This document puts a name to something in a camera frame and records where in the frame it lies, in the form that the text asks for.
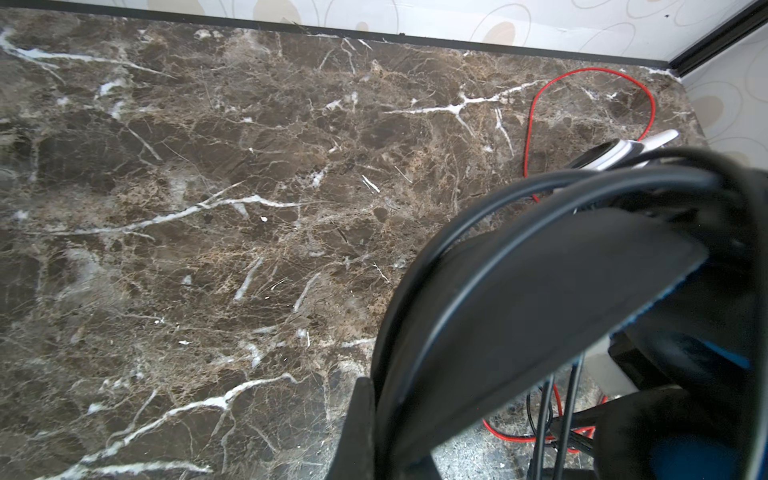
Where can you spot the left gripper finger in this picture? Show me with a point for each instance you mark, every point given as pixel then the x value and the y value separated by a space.
pixel 355 455

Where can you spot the black headphones blue headband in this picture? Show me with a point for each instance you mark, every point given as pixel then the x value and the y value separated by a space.
pixel 669 249

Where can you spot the white headphones black pads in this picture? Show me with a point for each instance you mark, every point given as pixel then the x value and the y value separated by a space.
pixel 607 155

